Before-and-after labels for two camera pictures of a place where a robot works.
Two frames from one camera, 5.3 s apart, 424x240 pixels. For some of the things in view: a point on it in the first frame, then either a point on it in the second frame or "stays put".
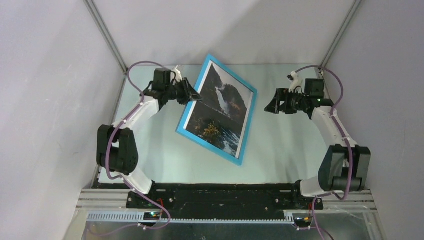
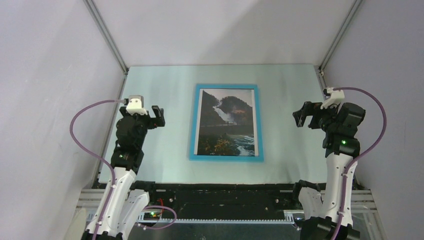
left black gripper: x=189 y=93 → x=152 y=123
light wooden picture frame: x=248 y=121 → x=260 y=158
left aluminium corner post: x=92 y=9 stays put
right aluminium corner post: x=319 y=69 stays put
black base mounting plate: x=223 y=198 stays put
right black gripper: x=281 y=95 → x=311 y=108
